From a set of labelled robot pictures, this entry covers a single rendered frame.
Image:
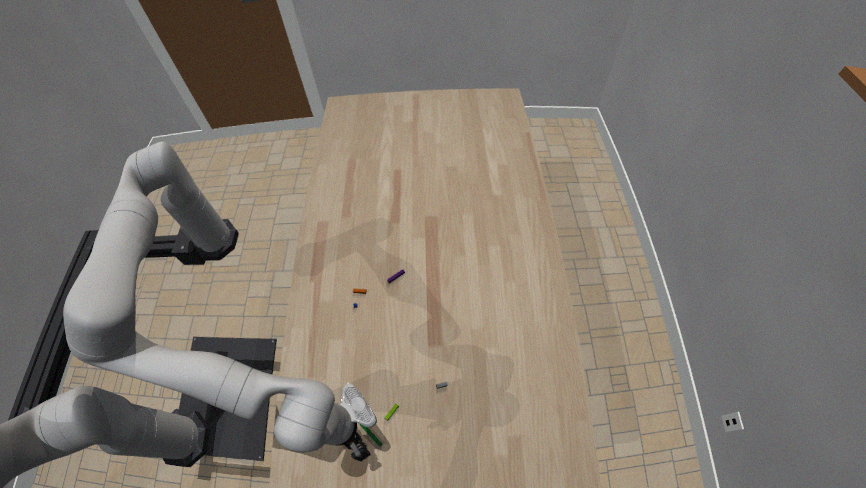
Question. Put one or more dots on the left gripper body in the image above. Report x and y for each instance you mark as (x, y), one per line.
(352, 437)

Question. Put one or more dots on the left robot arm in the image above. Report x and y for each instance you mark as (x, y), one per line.
(100, 312)

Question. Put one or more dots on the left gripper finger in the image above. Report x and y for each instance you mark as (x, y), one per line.
(359, 453)

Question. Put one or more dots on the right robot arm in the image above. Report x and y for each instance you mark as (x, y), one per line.
(86, 416)

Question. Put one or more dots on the purple rod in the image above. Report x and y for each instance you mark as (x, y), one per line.
(395, 276)

